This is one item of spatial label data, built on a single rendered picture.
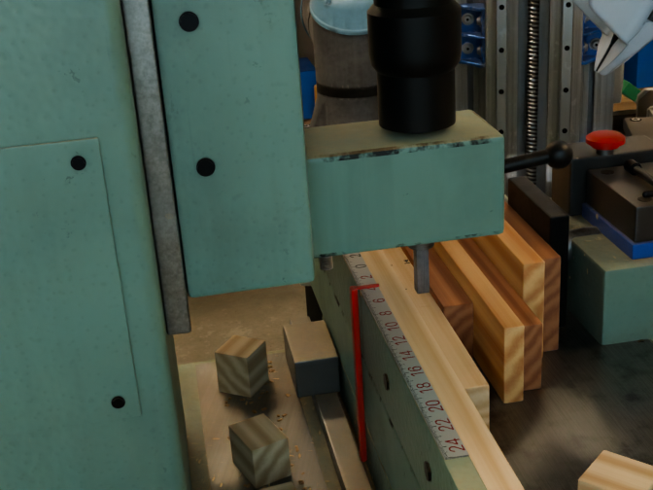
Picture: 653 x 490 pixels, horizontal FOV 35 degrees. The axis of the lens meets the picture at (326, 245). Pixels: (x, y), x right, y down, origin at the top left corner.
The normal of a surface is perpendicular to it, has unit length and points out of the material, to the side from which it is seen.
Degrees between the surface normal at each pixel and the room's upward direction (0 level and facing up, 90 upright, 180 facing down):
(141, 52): 90
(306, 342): 0
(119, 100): 90
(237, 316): 0
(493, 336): 90
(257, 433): 0
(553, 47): 90
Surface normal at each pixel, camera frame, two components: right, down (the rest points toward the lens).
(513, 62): -0.14, 0.40
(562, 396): -0.07, -0.92
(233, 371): -0.43, 0.38
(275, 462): 0.50, 0.31
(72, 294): 0.18, 0.37
